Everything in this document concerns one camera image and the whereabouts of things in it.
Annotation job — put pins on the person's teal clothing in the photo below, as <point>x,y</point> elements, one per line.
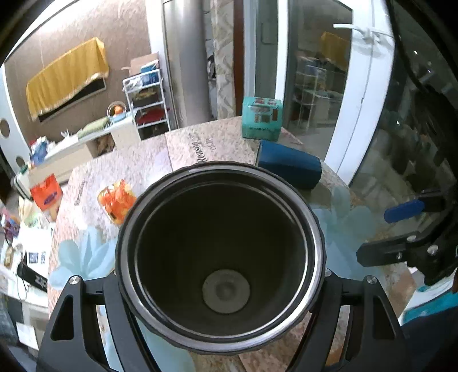
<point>425,307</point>

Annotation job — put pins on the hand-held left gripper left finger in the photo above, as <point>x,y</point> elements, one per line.
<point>103,289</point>

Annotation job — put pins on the white cabinet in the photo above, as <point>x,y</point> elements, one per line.
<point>71,157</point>

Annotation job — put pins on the green towel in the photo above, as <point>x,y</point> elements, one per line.
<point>93,127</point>

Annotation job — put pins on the teal tissue box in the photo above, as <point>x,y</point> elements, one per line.
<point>262,117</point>

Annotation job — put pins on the blue cup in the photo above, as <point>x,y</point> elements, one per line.
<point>289,164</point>

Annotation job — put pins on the silver refrigerator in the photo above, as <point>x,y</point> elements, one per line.
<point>186,60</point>

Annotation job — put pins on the black steel-rimmed pot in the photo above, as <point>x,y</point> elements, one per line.
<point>222,250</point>

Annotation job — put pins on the yellow cloth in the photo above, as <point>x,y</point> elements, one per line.
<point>64,77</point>

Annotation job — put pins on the cardboard box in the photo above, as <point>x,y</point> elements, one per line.
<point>145,68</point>

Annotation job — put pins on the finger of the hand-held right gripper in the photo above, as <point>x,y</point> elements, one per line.
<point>383,252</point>
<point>400,211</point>

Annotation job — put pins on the orange snack packet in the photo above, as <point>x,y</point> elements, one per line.
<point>117,200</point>

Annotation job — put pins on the black pouch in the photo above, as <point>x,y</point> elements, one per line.
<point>32,277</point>

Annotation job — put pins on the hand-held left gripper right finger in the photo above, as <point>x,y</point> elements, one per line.
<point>343,289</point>

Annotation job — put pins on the orange plastic bag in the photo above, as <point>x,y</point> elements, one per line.
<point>47,195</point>

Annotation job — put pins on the fruit bowl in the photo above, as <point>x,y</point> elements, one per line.
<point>117,111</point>

